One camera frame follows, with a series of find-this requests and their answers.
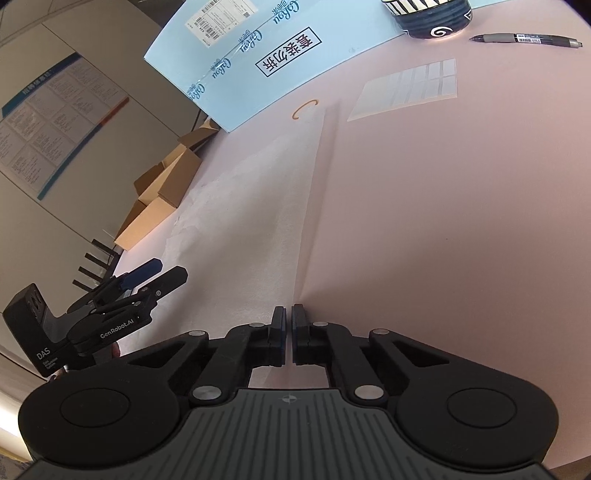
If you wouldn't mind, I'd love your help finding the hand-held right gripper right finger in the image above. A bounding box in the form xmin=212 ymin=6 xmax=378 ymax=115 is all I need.
xmin=293 ymin=304 xmax=458 ymax=407

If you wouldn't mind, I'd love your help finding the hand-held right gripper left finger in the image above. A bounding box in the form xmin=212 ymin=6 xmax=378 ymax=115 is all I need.
xmin=124 ymin=305 xmax=288 ymax=407

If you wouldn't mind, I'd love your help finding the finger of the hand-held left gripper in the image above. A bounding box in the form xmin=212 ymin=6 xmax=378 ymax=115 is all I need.
xmin=137 ymin=265 xmax=189 ymax=308
xmin=68 ymin=258 xmax=163 ymax=315

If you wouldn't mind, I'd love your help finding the tan rubber band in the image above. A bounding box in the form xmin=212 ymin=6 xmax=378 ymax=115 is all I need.
xmin=292 ymin=98 xmax=319 ymax=120

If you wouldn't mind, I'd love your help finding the black router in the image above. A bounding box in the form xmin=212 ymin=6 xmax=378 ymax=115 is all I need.
xmin=71 ymin=237 xmax=123 ymax=294

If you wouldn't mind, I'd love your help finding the open cardboard box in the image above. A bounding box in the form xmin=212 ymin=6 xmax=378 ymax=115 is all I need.
xmin=115 ymin=138 xmax=204 ymax=252

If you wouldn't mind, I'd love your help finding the light blue cardboard box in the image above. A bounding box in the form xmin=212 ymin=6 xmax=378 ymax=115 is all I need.
xmin=143 ymin=0 xmax=407 ymax=134

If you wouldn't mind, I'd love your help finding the striped ceramic bowl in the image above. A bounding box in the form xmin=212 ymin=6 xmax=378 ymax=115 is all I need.
xmin=381 ymin=0 xmax=474 ymax=40

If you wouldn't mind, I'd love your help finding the grey pen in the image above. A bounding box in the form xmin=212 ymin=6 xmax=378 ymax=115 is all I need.
xmin=469 ymin=32 xmax=583 ymax=48

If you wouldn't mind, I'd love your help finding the wall poster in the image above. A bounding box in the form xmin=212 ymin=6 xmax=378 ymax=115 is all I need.
xmin=0 ymin=51 xmax=130 ymax=201

